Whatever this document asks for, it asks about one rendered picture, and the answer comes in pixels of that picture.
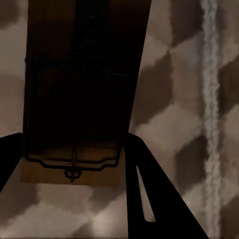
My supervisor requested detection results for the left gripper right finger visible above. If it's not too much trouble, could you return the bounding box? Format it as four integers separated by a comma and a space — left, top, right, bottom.
125, 132, 209, 239

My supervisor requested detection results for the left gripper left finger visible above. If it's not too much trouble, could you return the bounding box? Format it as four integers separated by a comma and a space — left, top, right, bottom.
0, 132, 22, 192

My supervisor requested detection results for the mousetrap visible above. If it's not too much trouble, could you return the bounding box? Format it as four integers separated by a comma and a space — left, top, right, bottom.
20, 0, 152, 187

